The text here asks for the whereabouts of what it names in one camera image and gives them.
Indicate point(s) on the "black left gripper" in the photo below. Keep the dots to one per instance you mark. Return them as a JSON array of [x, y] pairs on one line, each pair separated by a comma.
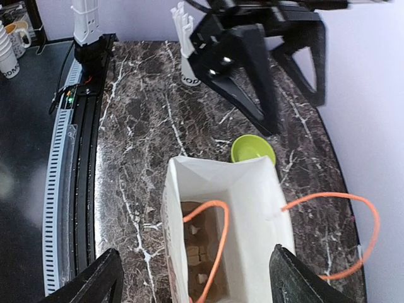
[[233, 33]]

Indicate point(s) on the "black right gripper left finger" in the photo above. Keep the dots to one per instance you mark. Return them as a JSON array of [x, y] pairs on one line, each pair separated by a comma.
[[102, 281]]

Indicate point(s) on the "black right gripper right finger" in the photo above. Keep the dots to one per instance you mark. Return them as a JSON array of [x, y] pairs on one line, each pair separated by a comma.
[[292, 281]]

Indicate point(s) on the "white paper takeout bag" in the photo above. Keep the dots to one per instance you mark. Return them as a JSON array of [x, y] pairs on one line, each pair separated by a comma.
[[255, 219]]

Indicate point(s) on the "brown cardboard cup carrier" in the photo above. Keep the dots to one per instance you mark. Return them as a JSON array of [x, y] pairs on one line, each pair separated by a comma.
[[202, 237]]

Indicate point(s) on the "white paper cup holding straws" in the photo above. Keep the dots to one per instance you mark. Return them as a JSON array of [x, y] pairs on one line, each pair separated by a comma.
[[187, 75]]

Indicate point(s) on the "lime green plastic bowl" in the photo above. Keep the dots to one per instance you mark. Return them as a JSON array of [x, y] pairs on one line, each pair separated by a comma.
[[249, 146]]

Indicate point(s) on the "stack of white paper cups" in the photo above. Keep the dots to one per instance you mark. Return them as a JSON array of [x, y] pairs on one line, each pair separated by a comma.
[[9, 63]]

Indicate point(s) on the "white ceramic mug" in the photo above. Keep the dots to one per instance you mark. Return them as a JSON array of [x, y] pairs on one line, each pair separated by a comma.
[[19, 37]]

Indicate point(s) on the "grey slotted cable duct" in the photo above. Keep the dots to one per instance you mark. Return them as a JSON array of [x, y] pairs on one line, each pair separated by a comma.
[[55, 219]]

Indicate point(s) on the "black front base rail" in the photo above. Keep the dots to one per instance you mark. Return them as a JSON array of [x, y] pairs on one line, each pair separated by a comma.
[[86, 114]]

